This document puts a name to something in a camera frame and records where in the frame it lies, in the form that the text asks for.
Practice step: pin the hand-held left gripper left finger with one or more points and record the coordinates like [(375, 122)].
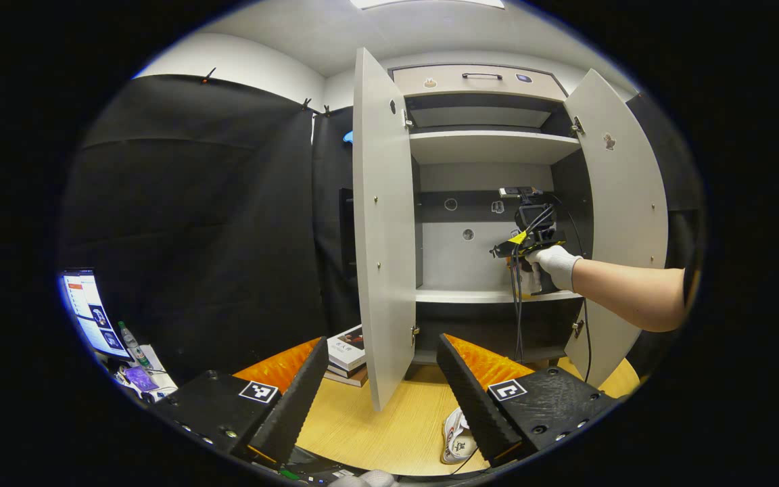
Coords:
[(295, 406)]

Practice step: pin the clear water bottle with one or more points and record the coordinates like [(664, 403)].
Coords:
[(134, 343)]

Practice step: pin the grey shoe cabinet door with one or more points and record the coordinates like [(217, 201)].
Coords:
[(633, 189), (383, 237)]

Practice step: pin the purple pouch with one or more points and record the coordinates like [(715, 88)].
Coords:
[(138, 377)]

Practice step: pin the ceiling light panel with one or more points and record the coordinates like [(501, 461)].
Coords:
[(423, 3)]

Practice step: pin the grey shoe cabinet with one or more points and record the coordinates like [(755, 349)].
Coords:
[(484, 145)]

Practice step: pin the brown book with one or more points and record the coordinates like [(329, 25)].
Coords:
[(349, 380)]

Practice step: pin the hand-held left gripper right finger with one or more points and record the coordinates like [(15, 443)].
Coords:
[(474, 406)]

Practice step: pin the beige cabinet drawer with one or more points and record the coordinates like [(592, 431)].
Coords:
[(443, 82)]

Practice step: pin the book with photo cover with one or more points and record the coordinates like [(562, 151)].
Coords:
[(347, 345)]

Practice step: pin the black backdrop cloth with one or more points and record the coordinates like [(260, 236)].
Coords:
[(193, 237)]

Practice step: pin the computer monitor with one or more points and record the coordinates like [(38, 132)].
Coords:
[(92, 311)]

